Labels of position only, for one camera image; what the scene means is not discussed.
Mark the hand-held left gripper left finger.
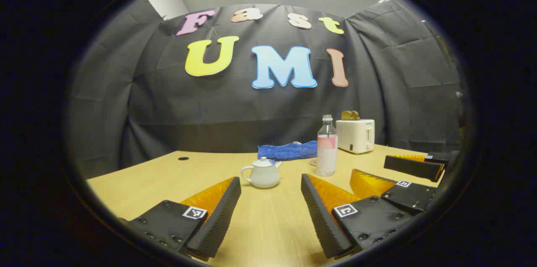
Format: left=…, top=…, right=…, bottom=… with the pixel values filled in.
left=120, top=176, right=242, bottom=261

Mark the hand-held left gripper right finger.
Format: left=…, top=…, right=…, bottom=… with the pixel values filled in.
left=300, top=174, right=414, bottom=260

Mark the white teacup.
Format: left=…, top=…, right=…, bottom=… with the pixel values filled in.
left=241, top=161, right=282, bottom=188

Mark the clear plastic water bottle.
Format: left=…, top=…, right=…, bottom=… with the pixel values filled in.
left=316, top=114, right=339, bottom=177

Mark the white toaster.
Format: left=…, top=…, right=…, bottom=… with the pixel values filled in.
left=336, top=119, right=375, bottom=155

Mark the blue towel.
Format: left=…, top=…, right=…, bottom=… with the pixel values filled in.
left=257, top=140, right=318, bottom=161

